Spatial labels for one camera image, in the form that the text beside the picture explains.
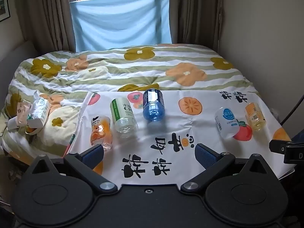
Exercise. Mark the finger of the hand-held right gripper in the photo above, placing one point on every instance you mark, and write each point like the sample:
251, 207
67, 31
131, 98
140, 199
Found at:
277, 146

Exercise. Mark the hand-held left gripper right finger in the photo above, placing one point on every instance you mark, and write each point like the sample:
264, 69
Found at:
203, 154

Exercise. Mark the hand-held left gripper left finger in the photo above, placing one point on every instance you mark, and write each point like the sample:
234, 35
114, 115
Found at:
94, 154

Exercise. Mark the orange label plastic bottle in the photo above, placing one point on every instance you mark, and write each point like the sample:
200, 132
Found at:
101, 133

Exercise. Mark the yellow plastic bottle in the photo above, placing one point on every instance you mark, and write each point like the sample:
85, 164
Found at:
255, 116

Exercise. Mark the white blue label bottle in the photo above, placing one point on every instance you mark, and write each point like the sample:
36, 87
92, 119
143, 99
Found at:
226, 123

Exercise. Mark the white persimmon printed cloth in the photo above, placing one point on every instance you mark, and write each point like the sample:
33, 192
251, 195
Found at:
171, 125

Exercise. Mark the green label plastic bottle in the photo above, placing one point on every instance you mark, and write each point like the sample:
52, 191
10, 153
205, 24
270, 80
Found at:
123, 118

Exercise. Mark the blue plastic bottle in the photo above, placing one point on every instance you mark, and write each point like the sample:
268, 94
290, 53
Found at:
154, 106

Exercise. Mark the white tissue pack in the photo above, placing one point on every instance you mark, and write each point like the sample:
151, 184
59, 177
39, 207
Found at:
38, 111

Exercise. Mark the pink packet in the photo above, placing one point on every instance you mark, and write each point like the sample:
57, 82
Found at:
22, 114

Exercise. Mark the floral striped blanket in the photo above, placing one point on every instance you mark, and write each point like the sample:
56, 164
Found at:
142, 71

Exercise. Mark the light blue window cloth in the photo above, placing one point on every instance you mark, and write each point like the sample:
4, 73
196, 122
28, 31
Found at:
121, 23

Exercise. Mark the brown curtain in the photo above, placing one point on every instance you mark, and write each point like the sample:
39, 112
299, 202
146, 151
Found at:
45, 14
197, 11

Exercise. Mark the framed wall picture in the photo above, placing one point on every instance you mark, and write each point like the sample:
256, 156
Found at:
4, 4

